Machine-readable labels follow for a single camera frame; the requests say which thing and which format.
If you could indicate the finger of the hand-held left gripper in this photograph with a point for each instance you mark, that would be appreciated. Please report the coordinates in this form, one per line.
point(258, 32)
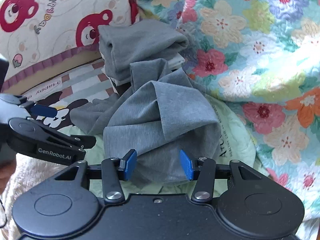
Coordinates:
point(45, 110)
point(82, 142)

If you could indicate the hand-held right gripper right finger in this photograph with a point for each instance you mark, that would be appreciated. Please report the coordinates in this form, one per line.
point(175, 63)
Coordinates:
point(186, 166)

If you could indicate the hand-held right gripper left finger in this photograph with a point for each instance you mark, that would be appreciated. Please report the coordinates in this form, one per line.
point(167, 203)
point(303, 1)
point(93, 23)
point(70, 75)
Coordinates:
point(130, 165)

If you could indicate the grey sweatshirt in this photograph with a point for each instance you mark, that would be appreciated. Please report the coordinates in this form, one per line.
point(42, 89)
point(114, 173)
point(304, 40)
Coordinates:
point(150, 110)

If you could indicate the cartoon print cloth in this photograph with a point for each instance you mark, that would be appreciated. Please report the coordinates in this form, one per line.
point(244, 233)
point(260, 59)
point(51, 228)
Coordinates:
point(60, 115)

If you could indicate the white fluffy blanket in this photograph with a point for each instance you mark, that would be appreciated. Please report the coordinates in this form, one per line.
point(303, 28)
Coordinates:
point(37, 175)

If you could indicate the beige bed headboard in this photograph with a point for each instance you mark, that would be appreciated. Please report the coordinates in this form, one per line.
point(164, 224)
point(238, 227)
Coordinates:
point(62, 66)

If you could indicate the light green quilted blanket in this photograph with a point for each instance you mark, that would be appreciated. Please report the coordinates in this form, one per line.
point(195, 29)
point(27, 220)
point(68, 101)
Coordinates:
point(232, 140)

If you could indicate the bear print pillow purple frill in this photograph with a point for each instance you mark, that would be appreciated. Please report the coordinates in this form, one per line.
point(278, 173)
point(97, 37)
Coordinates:
point(50, 17)

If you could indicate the folded grey garment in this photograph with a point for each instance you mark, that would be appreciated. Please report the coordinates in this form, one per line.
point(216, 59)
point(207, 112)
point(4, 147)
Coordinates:
point(140, 42)

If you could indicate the floral quilt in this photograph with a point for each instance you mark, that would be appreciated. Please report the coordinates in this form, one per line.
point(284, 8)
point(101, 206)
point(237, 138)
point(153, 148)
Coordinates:
point(250, 30)

